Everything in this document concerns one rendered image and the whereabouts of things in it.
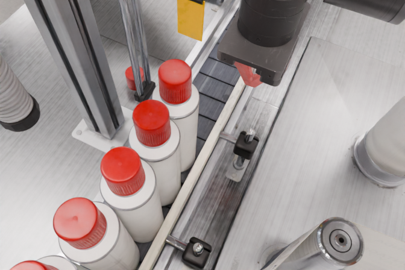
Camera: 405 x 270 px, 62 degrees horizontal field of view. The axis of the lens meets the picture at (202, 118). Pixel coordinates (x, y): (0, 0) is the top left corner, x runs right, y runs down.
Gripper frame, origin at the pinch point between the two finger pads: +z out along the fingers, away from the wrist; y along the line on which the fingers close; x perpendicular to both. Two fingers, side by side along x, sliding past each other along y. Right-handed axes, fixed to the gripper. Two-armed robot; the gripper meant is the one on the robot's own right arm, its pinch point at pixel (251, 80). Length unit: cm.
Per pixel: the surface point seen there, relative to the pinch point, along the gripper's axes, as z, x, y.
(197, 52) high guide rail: 5.3, 9.6, 5.3
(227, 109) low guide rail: 10.0, 2.4, 0.9
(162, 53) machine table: 18.5, 20.2, 12.4
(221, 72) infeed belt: 13.6, 6.8, 9.7
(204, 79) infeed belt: 13.5, 8.8, 6.9
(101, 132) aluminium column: 16.1, 20.2, -8.3
